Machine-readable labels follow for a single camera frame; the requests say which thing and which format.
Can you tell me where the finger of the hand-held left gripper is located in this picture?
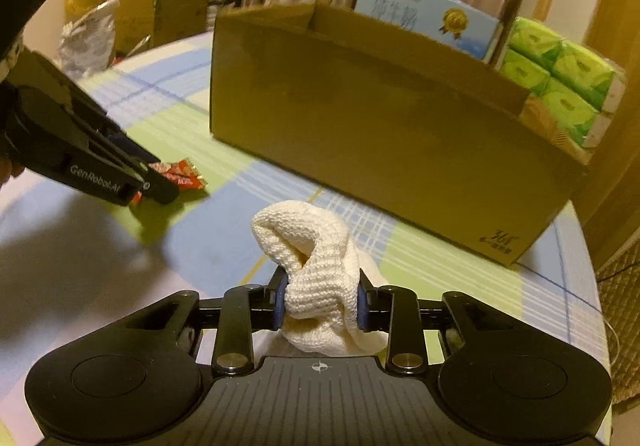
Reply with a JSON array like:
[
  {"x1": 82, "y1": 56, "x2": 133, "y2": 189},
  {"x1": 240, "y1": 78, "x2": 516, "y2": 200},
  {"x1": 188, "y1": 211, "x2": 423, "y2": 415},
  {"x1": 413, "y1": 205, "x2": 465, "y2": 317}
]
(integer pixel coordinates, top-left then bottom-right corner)
[
  {"x1": 22, "y1": 50, "x2": 162, "y2": 167},
  {"x1": 100, "y1": 146, "x2": 180, "y2": 205}
]

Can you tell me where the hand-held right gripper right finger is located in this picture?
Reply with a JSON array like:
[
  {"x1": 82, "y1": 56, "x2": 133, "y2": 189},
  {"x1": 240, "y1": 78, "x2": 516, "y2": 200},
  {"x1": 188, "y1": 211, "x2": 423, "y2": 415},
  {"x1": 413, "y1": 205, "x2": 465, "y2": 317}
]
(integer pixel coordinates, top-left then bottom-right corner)
[{"x1": 354, "y1": 269, "x2": 501, "y2": 375}]

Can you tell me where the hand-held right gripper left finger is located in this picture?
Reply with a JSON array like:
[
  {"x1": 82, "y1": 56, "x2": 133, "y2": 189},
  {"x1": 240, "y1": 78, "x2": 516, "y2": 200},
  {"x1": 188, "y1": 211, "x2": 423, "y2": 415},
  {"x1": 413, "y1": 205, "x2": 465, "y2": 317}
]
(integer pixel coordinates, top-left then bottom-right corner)
[{"x1": 125, "y1": 271, "x2": 292, "y2": 375}]

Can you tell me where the red snack packet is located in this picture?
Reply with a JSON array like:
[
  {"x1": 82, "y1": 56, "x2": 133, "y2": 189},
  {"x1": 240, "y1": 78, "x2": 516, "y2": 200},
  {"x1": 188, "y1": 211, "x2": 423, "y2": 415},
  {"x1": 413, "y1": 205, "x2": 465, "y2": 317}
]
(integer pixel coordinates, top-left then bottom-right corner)
[{"x1": 130, "y1": 157, "x2": 209, "y2": 207}]

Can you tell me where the white knitted sock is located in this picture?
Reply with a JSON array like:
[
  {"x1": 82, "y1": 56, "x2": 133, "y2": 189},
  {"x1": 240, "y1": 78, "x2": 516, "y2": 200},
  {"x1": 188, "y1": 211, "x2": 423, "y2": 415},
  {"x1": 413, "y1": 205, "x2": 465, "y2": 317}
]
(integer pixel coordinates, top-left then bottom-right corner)
[{"x1": 249, "y1": 199, "x2": 392, "y2": 358}]

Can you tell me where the silver foil bag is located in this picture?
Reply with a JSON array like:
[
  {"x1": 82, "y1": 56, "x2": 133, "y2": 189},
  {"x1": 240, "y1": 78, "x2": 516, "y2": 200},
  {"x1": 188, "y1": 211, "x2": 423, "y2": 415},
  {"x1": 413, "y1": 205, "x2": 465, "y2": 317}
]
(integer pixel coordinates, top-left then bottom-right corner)
[{"x1": 56, "y1": 0, "x2": 122, "y2": 80}]

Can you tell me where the white-topped cardboard box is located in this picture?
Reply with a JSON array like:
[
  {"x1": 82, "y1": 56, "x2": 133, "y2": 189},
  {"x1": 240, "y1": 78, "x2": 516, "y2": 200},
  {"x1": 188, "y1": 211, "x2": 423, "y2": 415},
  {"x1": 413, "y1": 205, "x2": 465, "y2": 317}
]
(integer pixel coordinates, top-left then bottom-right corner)
[{"x1": 104, "y1": 0, "x2": 159, "y2": 52}]

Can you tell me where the brown wicker basket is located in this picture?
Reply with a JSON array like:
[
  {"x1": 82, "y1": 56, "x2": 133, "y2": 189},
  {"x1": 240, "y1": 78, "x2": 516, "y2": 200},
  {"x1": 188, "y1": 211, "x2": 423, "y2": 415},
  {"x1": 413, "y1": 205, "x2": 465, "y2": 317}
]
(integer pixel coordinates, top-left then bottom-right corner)
[{"x1": 594, "y1": 250, "x2": 640, "y2": 419}]

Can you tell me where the green tissue multipack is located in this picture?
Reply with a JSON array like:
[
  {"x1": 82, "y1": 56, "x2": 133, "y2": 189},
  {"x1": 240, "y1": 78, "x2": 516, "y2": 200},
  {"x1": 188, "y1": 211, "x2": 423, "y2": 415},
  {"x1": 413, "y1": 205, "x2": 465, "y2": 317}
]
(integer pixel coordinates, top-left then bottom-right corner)
[{"x1": 496, "y1": 16, "x2": 629, "y2": 165}]

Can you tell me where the blue milk carton box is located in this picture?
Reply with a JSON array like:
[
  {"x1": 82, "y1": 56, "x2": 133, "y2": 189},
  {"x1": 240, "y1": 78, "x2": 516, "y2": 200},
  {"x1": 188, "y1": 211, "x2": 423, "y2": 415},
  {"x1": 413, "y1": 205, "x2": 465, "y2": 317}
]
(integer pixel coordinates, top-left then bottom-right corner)
[{"x1": 354, "y1": 0, "x2": 506, "y2": 65}]

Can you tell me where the wooden door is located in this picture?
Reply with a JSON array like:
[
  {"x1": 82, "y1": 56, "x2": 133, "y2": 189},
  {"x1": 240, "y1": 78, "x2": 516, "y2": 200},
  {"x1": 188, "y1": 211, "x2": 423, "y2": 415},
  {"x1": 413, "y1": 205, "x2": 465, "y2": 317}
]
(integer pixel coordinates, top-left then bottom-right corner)
[{"x1": 581, "y1": 0, "x2": 640, "y2": 257}]

